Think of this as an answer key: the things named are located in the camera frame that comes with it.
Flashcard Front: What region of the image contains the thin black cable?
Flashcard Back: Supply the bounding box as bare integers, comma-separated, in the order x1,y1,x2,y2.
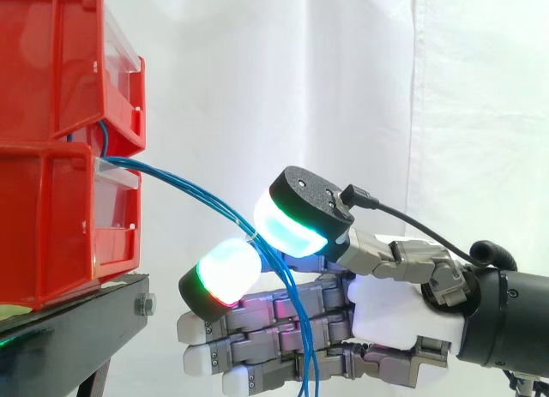
341,183,498,269

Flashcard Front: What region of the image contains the black metal stand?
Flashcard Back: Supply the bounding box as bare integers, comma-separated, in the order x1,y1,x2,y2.
0,271,157,397

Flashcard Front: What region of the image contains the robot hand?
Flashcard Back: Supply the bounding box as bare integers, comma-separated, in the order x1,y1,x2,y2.
176,165,468,396

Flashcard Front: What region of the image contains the blue cable bundle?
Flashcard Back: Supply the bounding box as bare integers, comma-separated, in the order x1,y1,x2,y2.
68,119,321,397

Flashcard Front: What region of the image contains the red plastic bin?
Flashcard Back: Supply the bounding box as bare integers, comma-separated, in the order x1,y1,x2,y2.
0,141,142,311
0,0,147,155

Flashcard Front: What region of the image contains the black coiled cable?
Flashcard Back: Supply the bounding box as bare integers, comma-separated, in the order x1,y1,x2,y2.
469,240,519,272

